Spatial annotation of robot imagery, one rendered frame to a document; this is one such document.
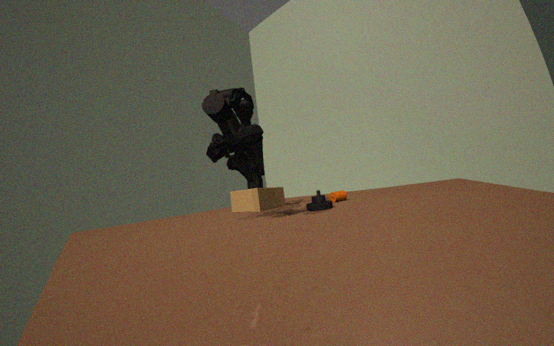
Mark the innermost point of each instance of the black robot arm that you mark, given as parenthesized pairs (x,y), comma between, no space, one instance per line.
(217,105)

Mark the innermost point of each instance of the orange knob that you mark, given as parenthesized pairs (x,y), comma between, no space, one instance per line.
(338,196)

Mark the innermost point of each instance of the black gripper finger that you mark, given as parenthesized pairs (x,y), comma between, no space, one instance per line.
(244,168)
(254,149)

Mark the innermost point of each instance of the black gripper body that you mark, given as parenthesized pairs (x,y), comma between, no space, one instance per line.
(240,133)

